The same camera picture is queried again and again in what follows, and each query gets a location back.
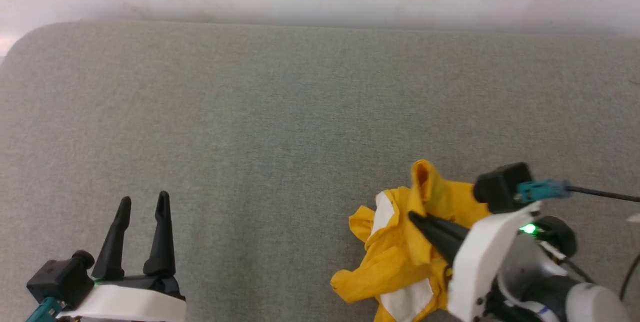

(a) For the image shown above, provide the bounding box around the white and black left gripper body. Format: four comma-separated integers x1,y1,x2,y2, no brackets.
57,274,187,322

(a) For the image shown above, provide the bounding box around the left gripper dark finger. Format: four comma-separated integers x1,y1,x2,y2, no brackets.
91,196,132,281
143,191,177,277

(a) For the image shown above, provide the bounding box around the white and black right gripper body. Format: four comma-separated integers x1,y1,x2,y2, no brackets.
446,201,544,322

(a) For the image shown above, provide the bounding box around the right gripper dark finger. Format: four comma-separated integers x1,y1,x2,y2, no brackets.
414,220,466,266
408,211,472,238

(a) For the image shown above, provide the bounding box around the yellow garment with white patches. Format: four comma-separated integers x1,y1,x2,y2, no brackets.
330,159,493,322

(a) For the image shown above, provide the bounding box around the grey fabric sofa cushion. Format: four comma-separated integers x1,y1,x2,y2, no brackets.
0,21,640,322

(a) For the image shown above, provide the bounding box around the teal left camera cable connector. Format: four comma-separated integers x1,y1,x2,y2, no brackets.
25,297,63,322

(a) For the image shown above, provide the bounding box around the teal camera cable connector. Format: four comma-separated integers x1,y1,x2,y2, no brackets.
516,179,572,203
25,297,63,322

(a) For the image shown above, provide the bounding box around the teal right camera cable connector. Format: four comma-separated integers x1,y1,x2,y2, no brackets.
516,179,572,203

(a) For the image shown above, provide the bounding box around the thin black right camera cable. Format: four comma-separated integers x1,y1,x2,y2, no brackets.
567,186,640,202

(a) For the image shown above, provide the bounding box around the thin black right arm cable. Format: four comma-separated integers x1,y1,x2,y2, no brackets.
619,252,640,302

